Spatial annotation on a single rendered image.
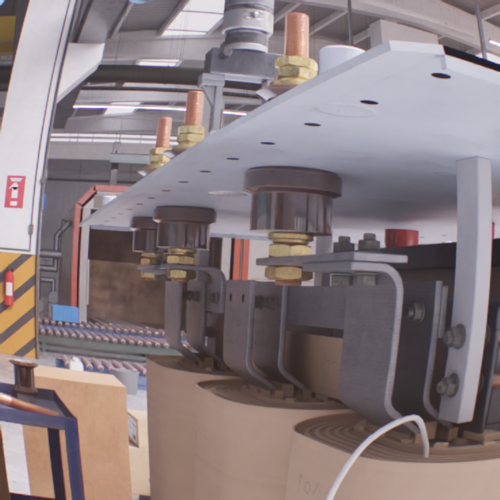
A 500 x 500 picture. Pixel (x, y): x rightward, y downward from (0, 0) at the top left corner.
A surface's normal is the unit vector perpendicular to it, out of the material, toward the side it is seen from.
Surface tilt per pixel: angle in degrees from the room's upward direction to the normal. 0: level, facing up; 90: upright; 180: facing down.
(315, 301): 90
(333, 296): 90
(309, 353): 90
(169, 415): 90
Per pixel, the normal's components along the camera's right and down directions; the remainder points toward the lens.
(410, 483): -0.59, -0.07
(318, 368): -0.95, -0.07
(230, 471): -0.80, -0.07
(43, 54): 0.29, -0.04
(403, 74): -0.05, 1.00
